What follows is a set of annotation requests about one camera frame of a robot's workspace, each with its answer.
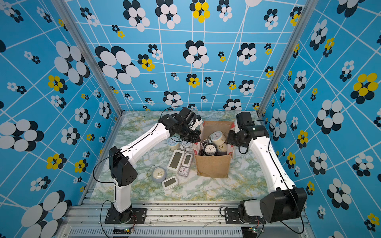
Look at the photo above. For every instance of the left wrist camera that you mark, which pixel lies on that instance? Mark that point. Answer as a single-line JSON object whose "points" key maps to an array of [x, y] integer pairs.
{"points": [[197, 122]]}

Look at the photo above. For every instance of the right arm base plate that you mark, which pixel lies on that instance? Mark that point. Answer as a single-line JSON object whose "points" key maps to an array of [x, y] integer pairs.
{"points": [[232, 216]]}

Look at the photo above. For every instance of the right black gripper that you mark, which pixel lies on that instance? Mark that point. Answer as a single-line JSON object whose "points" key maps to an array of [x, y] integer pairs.
{"points": [[230, 140]]}

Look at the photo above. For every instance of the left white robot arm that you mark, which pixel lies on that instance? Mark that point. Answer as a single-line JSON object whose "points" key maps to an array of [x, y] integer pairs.
{"points": [[122, 160]]}

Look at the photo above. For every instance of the blue twin-bell alarm clock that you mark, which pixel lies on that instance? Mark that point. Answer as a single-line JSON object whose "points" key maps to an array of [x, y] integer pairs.
{"points": [[218, 138]]}

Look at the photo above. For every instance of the black round alarm clock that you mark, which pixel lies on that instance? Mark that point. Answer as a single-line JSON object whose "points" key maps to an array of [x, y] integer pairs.
{"points": [[208, 148]]}

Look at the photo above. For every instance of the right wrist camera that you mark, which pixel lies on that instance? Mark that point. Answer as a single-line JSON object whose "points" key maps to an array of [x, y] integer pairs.
{"points": [[236, 128]]}

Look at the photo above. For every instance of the grey round clock wire handle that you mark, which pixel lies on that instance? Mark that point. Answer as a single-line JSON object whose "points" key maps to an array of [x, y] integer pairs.
{"points": [[157, 174]]}

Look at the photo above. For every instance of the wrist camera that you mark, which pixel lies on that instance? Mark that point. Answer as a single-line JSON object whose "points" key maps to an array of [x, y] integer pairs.
{"points": [[236, 128], [197, 122]]}

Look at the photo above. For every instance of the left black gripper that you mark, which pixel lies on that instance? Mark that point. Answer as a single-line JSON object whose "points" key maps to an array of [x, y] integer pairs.
{"points": [[195, 138]]}

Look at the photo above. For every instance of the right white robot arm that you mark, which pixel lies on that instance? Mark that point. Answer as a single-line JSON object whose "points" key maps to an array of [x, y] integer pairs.
{"points": [[284, 201]]}

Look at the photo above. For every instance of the grey round beige-face clock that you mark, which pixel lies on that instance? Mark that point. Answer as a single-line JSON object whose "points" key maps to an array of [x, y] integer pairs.
{"points": [[222, 150]]}

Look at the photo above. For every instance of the cream blue round clock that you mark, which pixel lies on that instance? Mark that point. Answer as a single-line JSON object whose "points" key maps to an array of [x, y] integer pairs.
{"points": [[173, 143]]}

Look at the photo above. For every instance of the white bell alarm clock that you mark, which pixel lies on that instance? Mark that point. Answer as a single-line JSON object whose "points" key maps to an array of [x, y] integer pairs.
{"points": [[186, 146]]}

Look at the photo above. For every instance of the lowest white digital clock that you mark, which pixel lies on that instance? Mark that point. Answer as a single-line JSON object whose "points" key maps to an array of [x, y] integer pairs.
{"points": [[170, 183]]}

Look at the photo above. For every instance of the small clear square clock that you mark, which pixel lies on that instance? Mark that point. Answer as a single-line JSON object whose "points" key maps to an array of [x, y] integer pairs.
{"points": [[184, 171]]}

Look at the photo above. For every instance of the large white digital clock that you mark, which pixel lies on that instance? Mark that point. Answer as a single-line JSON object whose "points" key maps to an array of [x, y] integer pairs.
{"points": [[176, 161]]}

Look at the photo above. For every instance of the small white digital clock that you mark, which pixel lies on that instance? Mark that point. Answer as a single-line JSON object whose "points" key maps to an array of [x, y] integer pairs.
{"points": [[187, 160]]}

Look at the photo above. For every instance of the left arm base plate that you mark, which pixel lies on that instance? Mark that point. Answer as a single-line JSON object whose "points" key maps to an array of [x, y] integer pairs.
{"points": [[130, 216]]}

